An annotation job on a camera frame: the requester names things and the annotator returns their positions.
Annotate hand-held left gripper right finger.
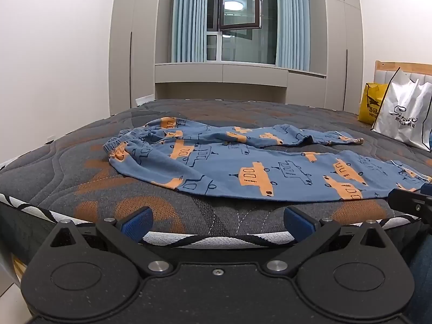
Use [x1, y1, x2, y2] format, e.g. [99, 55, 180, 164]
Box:
[266, 207, 392, 277]

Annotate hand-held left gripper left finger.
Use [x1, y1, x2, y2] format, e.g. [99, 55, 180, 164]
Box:
[50, 206, 173, 277]

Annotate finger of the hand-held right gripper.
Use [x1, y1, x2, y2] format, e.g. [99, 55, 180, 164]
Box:
[387, 184, 432, 225]

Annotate blue pants with orange print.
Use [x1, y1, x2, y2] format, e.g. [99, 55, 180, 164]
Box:
[103, 116, 428, 204]

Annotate person's leg in jeans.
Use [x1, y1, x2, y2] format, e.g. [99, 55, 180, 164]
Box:
[403, 243, 432, 324]

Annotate grey and orange quilted bed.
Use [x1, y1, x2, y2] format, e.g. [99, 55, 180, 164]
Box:
[0, 99, 432, 245]

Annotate white shopping bag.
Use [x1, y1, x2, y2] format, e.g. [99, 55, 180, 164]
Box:
[370, 67, 432, 152]

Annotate yellow plastic bag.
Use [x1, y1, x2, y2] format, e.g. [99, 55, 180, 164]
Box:
[358, 82, 389, 124]

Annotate wooden padded headboard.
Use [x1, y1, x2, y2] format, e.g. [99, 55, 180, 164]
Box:
[374, 60, 432, 86]

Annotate grey window bench cabinet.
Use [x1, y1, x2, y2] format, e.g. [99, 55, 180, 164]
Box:
[154, 62, 327, 103]

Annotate tall grey wardrobe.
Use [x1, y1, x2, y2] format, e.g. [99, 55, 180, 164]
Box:
[108, 0, 160, 117]
[323, 0, 364, 113]

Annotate light blue curtain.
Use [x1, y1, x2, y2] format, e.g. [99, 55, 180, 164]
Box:
[172, 0, 210, 63]
[275, 0, 311, 71]

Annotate dark framed window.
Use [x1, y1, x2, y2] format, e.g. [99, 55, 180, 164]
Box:
[206, 0, 278, 65]

